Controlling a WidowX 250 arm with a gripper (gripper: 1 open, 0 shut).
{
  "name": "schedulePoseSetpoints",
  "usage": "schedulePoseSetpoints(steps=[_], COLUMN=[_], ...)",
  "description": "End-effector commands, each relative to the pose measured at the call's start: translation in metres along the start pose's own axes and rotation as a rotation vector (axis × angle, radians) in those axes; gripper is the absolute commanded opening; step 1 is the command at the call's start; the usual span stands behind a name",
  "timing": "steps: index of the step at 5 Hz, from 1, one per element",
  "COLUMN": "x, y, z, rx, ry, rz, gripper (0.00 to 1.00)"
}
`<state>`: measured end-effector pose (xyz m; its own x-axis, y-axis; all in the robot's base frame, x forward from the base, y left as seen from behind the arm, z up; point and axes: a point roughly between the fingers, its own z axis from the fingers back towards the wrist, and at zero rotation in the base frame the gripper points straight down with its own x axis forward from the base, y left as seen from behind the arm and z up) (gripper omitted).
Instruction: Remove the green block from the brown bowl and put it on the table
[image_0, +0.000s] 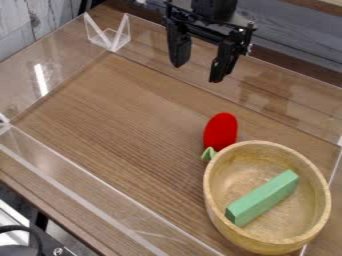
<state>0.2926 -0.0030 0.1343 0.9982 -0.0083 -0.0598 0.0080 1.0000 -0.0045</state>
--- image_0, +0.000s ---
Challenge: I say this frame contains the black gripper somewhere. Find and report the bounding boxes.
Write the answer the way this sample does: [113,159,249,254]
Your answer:
[164,0,256,83]

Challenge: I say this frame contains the green rectangular block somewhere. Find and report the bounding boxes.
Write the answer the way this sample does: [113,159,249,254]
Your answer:
[224,169,299,227]

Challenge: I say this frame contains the wooden bowl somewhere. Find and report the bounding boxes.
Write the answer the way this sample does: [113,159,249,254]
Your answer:
[201,140,331,255]

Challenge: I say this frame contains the red plush strawberry toy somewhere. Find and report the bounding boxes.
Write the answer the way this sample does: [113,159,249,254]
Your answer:
[200,112,237,161]

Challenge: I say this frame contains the clear acrylic corner bracket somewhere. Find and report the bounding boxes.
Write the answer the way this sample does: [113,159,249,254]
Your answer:
[82,13,130,52]

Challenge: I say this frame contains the black cable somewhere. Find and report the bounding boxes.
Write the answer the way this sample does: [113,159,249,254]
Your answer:
[0,225,45,256]

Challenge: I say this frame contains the black metal frame with bolt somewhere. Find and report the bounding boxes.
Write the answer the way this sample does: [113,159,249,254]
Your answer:
[29,212,76,256]

